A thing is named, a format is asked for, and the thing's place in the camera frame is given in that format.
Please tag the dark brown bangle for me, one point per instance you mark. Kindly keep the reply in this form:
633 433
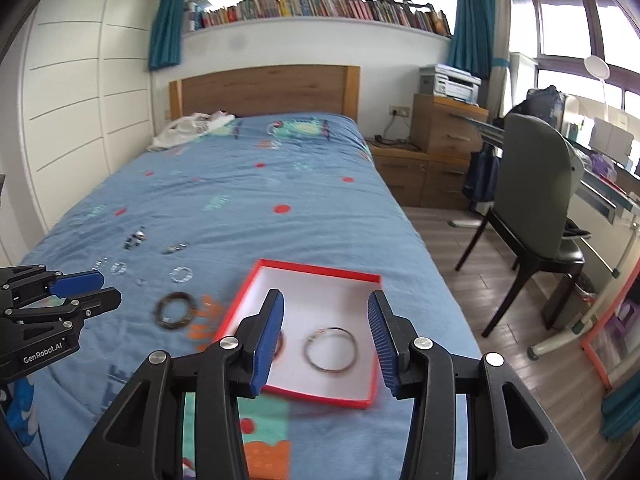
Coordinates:
175 311

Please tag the wooden drawer chest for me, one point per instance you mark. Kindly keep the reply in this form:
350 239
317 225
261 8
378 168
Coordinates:
438 126

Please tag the teal curtain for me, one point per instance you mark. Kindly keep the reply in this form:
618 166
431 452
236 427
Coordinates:
165 40
472 46

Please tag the blue patterned bedspread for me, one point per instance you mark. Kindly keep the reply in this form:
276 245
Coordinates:
298 188

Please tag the dark blue hanging bag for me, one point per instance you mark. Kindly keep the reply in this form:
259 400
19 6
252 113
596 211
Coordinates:
480 182

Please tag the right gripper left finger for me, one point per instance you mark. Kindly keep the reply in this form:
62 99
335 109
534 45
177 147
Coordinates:
140 435

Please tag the amber bangle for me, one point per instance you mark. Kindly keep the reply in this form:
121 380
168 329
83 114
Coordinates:
279 346

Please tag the wooden headboard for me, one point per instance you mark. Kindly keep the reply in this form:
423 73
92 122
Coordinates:
269 90

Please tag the small silver charm cluster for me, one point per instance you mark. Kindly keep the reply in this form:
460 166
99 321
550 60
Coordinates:
171 249

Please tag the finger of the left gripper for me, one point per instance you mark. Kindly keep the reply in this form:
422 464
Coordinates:
71 285
76 309

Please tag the row of books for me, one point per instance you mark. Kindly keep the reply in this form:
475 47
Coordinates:
403 13

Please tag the white printer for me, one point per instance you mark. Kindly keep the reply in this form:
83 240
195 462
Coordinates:
449 82

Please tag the thin silver bangle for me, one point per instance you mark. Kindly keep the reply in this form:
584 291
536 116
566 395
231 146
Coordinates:
331 350

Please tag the white desk lamp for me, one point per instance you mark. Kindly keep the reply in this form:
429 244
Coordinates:
598 68

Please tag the dark backpack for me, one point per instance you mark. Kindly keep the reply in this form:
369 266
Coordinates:
547 104

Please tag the grey desk chair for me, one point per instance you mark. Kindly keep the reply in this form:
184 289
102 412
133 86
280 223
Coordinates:
535 209

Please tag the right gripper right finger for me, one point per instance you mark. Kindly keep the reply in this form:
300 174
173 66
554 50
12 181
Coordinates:
510 436

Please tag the red shallow box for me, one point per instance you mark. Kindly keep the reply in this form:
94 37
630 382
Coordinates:
314 297

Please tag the left teal curtain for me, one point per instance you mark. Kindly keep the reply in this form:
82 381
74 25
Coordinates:
165 40

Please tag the low wooden nightstand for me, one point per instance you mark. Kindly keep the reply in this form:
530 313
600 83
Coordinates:
418 179

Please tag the wall power socket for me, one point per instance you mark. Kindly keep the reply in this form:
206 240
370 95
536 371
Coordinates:
400 111

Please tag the white garment on bed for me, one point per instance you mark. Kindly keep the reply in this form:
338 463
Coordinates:
186 129

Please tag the right teal curtain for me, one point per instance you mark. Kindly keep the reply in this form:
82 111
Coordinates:
472 46

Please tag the white wardrobe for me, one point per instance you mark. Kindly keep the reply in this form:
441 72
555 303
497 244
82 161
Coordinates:
85 97

